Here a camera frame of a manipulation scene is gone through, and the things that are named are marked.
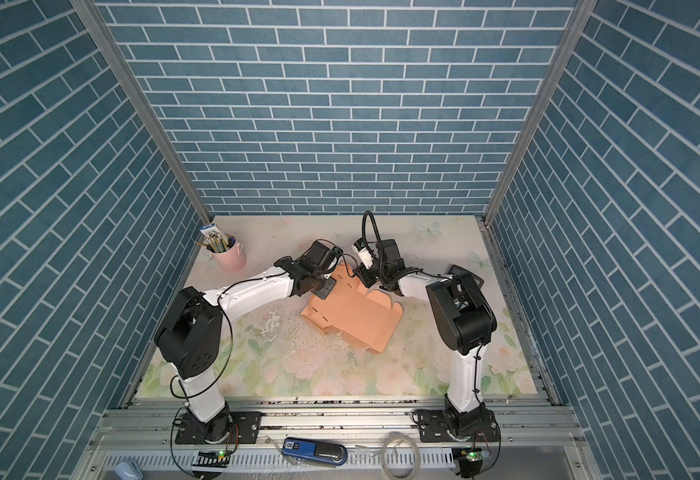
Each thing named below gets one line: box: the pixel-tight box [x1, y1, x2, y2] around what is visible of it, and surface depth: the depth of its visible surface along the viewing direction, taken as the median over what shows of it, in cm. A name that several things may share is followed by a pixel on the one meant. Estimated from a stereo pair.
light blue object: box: [114, 460, 143, 480], surface depth 67 cm
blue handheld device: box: [282, 437, 348, 466], surface depth 70 cm
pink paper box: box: [301, 264, 403, 354], surface depth 96 cm
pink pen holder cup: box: [209, 240, 247, 272], surface depth 101 cm
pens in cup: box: [195, 223, 236, 254], surface depth 94 cm
